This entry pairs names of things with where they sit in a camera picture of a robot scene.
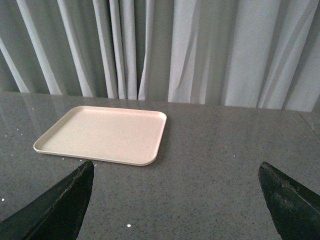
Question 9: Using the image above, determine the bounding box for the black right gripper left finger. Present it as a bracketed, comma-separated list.
[0, 160, 94, 240]

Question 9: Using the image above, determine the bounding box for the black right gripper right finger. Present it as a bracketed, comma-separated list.
[258, 161, 320, 240]

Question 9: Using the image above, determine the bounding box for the pale pink rectangular tray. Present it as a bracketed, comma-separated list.
[33, 106, 167, 166]

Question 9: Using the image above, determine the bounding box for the grey-white pleated curtain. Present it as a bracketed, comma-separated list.
[0, 0, 320, 112]

